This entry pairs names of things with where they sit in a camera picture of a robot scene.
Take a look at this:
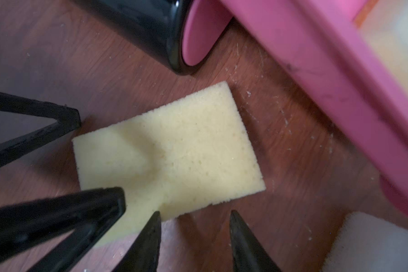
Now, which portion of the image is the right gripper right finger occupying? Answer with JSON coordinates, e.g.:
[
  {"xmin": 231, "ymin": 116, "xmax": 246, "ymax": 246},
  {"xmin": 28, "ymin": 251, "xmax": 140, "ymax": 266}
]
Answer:
[{"xmin": 230, "ymin": 210, "xmax": 282, "ymax": 272}]

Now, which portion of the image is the pink drawer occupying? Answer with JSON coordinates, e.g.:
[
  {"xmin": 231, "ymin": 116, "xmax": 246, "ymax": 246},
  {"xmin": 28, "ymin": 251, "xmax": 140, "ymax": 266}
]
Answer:
[
  {"xmin": 181, "ymin": 0, "xmax": 232, "ymax": 66},
  {"xmin": 223, "ymin": 1, "xmax": 408, "ymax": 216}
]

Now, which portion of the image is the pink middle drawer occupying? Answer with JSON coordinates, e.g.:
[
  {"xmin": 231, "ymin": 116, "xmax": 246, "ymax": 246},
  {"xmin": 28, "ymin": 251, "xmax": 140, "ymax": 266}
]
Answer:
[{"xmin": 181, "ymin": 0, "xmax": 232, "ymax": 66}]

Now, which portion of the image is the pink top drawer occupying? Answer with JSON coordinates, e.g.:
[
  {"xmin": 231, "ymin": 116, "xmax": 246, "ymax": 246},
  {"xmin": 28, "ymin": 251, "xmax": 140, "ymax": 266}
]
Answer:
[{"xmin": 223, "ymin": 1, "xmax": 408, "ymax": 216}]

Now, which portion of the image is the black drawer cabinet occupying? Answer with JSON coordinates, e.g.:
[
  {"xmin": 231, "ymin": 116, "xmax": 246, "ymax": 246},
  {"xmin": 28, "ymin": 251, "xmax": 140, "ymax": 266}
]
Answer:
[{"xmin": 71, "ymin": 0, "xmax": 198, "ymax": 76}]

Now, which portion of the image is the yellow sponge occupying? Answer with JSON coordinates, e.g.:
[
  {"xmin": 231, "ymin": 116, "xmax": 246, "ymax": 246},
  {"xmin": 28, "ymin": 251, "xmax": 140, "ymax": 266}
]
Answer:
[
  {"xmin": 73, "ymin": 82, "xmax": 266, "ymax": 246},
  {"xmin": 360, "ymin": 1, "xmax": 408, "ymax": 95}
]

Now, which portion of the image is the beige sponge pad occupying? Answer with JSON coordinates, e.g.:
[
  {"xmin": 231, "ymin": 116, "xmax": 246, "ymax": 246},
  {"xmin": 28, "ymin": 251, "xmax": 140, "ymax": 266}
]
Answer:
[{"xmin": 321, "ymin": 212, "xmax": 408, "ymax": 272}]

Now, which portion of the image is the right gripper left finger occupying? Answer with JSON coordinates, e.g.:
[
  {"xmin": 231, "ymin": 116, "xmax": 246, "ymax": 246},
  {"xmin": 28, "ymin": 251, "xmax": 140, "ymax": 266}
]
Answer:
[{"xmin": 113, "ymin": 211, "xmax": 162, "ymax": 272}]

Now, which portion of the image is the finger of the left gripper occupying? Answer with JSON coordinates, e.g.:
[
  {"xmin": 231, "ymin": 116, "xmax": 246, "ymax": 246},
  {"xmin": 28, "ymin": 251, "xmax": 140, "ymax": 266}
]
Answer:
[
  {"xmin": 0, "ymin": 187, "xmax": 126, "ymax": 272},
  {"xmin": 0, "ymin": 92, "xmax": 81, "ymax": 168}
]

